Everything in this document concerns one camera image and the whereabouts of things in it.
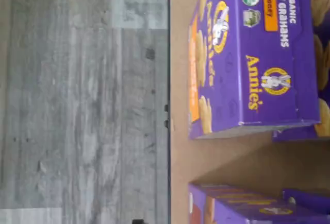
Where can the purple Annie's snack box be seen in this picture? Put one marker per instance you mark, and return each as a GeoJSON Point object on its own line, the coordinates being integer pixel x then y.
{"type": "Point", "coordinates": [309, 198]}
{"type": "Point", "coordinates": [323, 54]}

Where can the purple box brown chocolate label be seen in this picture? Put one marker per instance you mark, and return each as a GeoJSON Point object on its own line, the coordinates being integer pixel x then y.
{"type": "Point", "coordinates": [232, 213]}

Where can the purple box orange honey label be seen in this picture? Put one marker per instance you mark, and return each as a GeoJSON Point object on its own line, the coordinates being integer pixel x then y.
{"type": "Point", "coordinates": [257, 41]}

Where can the brown cardboard shelf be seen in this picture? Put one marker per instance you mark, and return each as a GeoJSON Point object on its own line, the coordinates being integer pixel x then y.
{"type": "Point", "coordinates": [232, 162]}

